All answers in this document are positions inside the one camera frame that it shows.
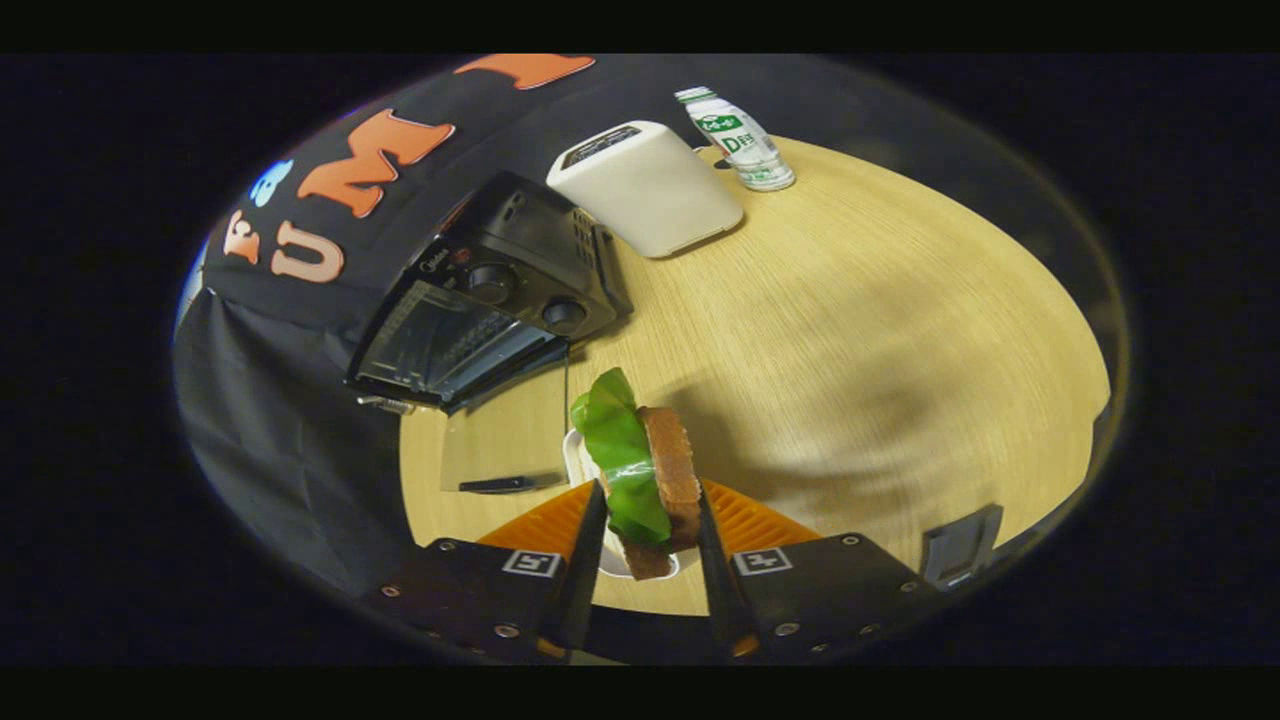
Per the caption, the white green-label drink bottle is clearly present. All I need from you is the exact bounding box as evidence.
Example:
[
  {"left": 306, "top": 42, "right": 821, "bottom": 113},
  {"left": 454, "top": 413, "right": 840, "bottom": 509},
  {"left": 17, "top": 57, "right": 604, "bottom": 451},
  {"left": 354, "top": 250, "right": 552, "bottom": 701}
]
[{"left": 674, "top": 86, "right": 798, "bottom": 194}]

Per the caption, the white pop-up toaster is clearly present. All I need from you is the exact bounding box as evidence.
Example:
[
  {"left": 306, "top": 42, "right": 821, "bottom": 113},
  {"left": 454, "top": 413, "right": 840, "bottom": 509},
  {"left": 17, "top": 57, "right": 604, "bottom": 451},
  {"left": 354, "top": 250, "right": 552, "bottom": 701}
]
[{"left": 546, "top": 120, "right": 747, "bottom": 260}]

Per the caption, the white slotted tray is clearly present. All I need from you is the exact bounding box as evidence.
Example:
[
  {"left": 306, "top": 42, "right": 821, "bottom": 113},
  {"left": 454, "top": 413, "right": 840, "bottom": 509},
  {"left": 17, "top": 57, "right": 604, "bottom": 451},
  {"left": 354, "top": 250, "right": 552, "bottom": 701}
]
[{"left": 562, "top": 427, "right": 682, "bottom": 582}]

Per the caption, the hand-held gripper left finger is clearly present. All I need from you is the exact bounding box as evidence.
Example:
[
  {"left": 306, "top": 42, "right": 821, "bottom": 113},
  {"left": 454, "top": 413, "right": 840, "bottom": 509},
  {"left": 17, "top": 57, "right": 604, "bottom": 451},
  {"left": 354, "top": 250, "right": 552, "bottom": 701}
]
[{"left": 364, "top": 479, "right": 610, "bottom": 662}]

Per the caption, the black toaster oven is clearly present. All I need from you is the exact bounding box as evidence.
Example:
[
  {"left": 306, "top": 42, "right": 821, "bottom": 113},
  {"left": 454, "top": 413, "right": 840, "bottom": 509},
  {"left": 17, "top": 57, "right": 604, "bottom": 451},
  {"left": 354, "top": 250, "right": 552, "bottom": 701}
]
[{"left": 345, "top": 170, "right": 634, "bottom": 494}]

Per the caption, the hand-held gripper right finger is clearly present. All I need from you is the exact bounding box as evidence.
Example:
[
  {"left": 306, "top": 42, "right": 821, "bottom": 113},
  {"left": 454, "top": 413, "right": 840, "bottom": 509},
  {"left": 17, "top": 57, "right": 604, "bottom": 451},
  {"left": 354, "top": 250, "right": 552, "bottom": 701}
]
[{"left": 697, "top": 481, "right": 947, "bottom": 660}]

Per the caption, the lettuce toast sandwich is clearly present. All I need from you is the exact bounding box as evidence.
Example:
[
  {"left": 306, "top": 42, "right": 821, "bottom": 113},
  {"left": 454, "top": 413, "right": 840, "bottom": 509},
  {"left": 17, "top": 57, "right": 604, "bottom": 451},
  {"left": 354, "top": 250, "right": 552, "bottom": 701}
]
[{"left": 569, "top": 366, "right": 707, "bottom": 582}]

